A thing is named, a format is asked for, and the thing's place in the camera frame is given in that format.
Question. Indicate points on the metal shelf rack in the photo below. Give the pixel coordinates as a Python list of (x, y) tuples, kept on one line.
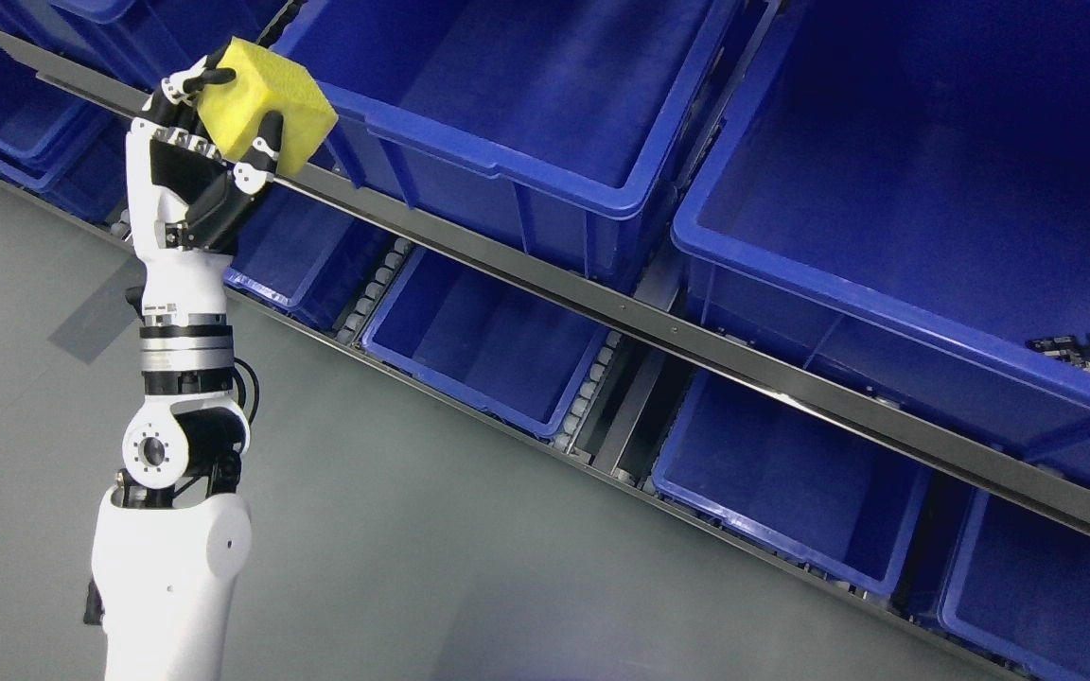
[(964, 459)]

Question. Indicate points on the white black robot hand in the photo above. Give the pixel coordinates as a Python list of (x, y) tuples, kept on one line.
[(186, 202)]

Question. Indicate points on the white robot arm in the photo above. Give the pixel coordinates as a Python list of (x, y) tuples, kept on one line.
[(172, 533)]

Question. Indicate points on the yellow foam block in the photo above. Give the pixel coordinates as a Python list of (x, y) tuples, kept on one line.
[(265, 82)]

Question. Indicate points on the blue plastic bin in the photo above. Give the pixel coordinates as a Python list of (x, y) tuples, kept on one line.
[(793, 483), (304, 258), (67, 151), (495, 348), (1018, 585), (898, 199), (558, 128)]

